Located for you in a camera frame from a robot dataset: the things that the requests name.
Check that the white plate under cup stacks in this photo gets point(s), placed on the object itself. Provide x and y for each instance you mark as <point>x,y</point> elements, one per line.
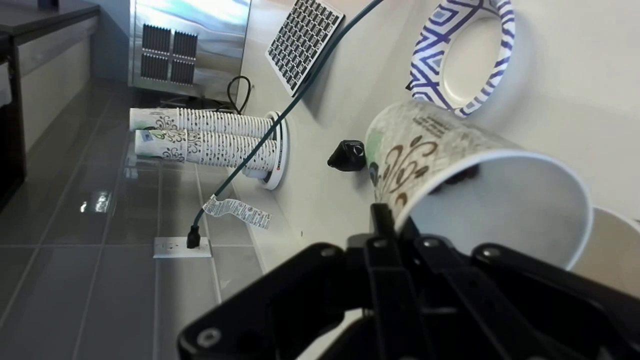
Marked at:
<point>280,167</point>

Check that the blue patterned paper plate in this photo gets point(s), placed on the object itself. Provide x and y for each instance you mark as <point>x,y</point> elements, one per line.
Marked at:
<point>426,73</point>

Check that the tall stack of paper cups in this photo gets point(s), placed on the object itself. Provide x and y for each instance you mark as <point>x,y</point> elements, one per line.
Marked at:
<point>201,152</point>
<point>201,123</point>

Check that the patterned paper cup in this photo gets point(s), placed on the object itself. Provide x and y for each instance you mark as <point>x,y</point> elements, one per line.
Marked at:
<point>521,200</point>

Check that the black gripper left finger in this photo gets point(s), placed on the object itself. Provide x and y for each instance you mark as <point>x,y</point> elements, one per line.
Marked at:
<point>280,300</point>

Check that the stainless steel appliance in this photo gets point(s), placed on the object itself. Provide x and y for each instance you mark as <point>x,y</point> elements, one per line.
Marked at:
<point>193,41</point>

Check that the checkered calibration board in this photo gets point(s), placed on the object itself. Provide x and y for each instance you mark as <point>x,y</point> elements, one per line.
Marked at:
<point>302,42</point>

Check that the white outlet with plug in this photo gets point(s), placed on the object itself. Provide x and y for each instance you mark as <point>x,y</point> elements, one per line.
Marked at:
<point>171,248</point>

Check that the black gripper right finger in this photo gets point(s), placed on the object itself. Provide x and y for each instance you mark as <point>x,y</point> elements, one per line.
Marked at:
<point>532,312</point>

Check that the dark low cabinet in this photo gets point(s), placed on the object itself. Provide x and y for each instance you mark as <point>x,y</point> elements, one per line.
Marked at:
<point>46,61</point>

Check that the small black object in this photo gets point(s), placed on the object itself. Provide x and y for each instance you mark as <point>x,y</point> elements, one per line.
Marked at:
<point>347,154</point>

